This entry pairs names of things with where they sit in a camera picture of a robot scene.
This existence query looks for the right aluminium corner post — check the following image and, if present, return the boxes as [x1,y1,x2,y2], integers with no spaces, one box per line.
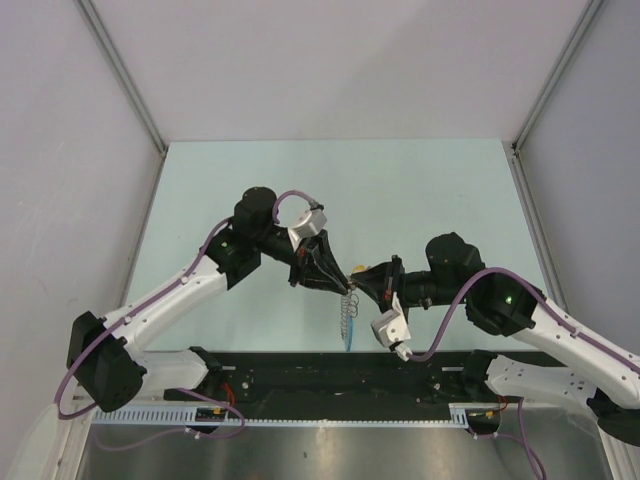
[510,0,608,155]

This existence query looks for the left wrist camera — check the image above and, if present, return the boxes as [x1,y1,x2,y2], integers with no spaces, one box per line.
[288,203,327,250]

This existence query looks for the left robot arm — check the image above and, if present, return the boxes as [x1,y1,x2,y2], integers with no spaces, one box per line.
[65,186,349,412]

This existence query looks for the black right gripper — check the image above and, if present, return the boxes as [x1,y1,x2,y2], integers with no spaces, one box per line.
[350,255,467,315]

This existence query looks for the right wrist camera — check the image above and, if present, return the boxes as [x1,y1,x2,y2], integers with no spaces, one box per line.
[371,293,413,362]

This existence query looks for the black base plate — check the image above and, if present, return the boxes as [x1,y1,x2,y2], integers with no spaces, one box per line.
[192,352,509,405]

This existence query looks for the aluminium corner post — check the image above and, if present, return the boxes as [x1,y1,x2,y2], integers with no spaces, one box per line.
[510,0,608,155]
[73,0,168,158]

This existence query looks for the left aluminium corner post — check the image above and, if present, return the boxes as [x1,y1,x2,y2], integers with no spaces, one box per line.
[73,0,168,158]

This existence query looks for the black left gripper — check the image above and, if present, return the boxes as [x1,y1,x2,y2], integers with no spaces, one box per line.
[255,226,350,296]

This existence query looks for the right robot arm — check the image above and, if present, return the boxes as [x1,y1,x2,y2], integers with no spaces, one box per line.
[351,233,639,446]

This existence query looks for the grey slotted cable duct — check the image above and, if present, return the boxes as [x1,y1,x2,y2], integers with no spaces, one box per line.
[92,404,469,429]

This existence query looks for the blue key tag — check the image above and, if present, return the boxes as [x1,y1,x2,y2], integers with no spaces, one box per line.
[341,316,354,352]

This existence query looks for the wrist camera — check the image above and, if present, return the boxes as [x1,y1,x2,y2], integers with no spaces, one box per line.
[371,293,413,362]
[288,203,327,250]

